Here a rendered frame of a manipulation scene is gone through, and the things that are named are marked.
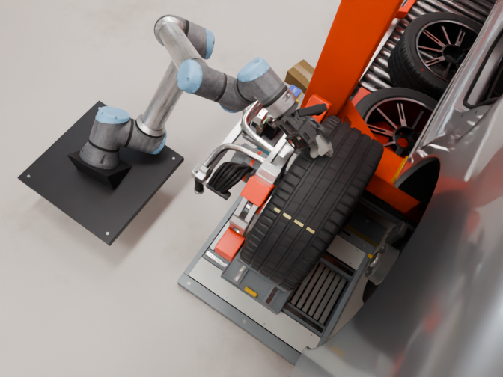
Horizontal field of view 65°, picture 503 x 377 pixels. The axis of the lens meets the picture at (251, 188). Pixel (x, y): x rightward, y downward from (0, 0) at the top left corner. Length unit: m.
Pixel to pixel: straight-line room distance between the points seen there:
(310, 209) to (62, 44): 2.36
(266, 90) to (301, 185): 0.31
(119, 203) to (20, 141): 0.91
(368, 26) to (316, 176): 0.49
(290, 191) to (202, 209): 1.23
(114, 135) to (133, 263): 0.74
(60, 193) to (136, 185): 0.38
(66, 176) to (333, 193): 1.47
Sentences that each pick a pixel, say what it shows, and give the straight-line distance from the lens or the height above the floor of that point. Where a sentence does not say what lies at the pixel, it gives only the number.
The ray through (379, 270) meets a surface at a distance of 1.52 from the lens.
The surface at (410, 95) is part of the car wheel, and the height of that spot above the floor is 0.50.
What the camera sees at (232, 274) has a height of 0.15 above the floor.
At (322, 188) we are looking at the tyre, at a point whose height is 1.17.
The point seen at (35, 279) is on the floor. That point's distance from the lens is 2.48.
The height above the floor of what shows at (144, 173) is 0.30.
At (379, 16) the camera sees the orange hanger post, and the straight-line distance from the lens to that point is 1.35.
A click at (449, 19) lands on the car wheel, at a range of 3.00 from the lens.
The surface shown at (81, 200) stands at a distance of 2.20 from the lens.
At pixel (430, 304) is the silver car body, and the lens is 0.81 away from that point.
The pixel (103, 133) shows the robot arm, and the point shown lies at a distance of 2.03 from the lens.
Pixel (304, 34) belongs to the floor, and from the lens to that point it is 3.24.
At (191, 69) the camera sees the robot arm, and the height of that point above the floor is 1.35.
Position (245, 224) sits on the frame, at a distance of 1.36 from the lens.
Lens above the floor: 2.27
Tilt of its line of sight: 67 degrees down
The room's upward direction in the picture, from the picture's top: 16 degrees clockwise
